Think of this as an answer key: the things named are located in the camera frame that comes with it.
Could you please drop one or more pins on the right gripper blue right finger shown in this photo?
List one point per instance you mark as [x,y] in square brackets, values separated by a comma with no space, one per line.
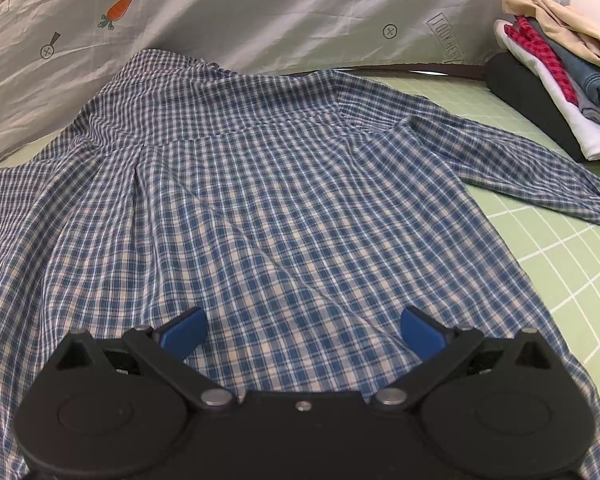
[462,370]

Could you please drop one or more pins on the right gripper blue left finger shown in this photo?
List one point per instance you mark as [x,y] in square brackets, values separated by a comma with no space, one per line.
[143,370]

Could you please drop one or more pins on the blue white plaid shirt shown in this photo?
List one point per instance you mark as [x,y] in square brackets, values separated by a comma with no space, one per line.
[260,219]

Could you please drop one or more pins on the white folded garment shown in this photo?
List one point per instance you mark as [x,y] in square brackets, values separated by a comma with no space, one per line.
[585,132]

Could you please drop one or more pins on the black folded garment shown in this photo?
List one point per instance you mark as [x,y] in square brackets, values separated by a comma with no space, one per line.
[514,84]

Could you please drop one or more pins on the blue denim folded jeans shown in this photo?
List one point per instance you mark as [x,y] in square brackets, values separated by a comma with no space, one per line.
[586,75]

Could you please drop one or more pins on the red black checked garment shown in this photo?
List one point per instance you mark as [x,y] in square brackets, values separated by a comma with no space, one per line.
[523,34]

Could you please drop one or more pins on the grey carrot print storage bag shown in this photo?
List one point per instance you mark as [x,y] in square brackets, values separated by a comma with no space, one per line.
[56,54]

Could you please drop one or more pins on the beige folded garment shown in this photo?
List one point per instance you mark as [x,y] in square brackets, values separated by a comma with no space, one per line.
[570,29]

